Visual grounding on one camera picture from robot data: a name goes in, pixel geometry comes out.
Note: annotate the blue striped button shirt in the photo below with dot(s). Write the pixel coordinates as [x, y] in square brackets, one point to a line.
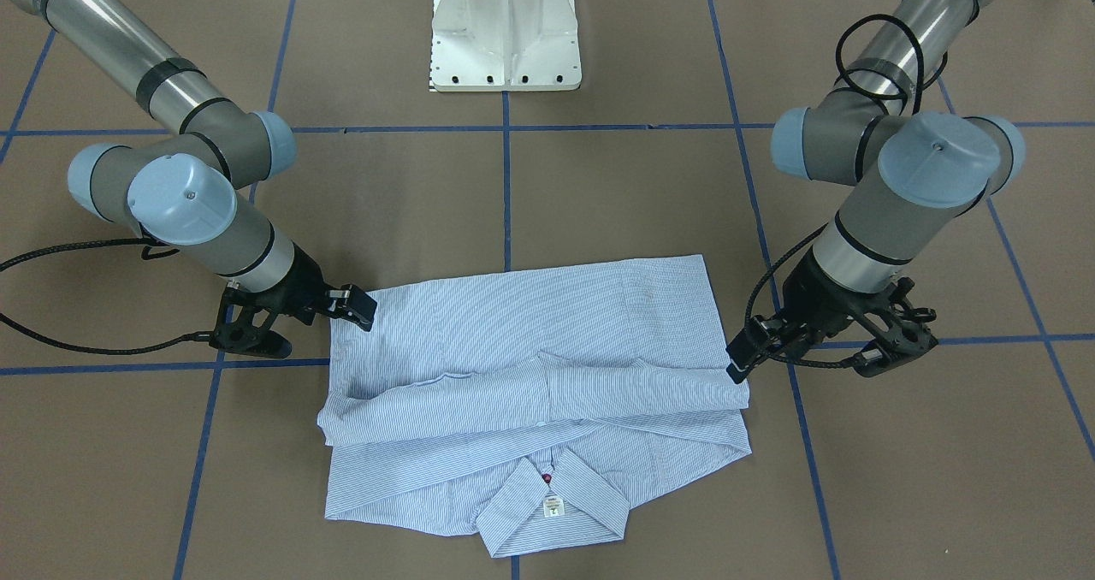
[534, 409]

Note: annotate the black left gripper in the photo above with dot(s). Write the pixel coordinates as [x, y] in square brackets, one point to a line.
[811, 301]

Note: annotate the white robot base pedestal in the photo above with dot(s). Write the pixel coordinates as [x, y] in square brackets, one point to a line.
[505, 46]

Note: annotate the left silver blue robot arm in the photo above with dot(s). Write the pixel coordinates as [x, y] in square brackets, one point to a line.
[911, 171]

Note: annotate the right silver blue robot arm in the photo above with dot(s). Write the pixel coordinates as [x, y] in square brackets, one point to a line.
[184, 194]

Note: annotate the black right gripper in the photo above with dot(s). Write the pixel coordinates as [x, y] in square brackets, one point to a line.
[300, 285]

